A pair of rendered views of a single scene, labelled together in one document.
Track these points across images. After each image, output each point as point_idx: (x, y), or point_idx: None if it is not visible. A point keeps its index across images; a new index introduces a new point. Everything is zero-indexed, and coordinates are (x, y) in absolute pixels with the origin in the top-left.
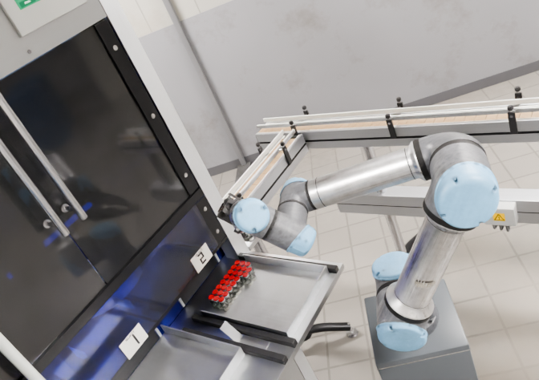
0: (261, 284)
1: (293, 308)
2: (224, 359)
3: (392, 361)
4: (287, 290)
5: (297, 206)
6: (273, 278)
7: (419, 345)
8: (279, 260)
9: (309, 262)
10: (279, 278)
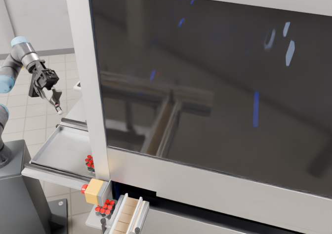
0: (81, 161)
1: (58, 144)
2: None
3: (15, 140)
4: (62, 155)
5: (2, 65)
6: (73, 165)
7: None
8: (64, 169)
9: (43, 169)
10: (68, 164)
